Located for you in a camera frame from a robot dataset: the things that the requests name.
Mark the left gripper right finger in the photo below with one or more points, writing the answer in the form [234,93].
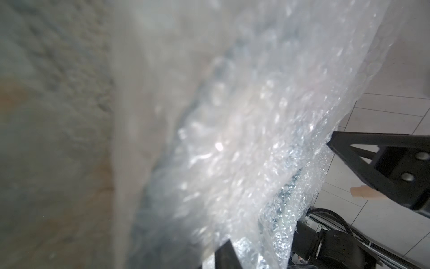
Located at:
[398,166]

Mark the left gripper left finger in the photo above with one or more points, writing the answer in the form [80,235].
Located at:
[226,257]

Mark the bubble wrap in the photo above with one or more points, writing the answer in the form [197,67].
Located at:
[163,51]

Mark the green rimmed plate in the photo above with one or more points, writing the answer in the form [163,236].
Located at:
[231,152]

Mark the beige foam microphone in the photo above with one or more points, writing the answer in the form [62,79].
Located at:
[367,193]

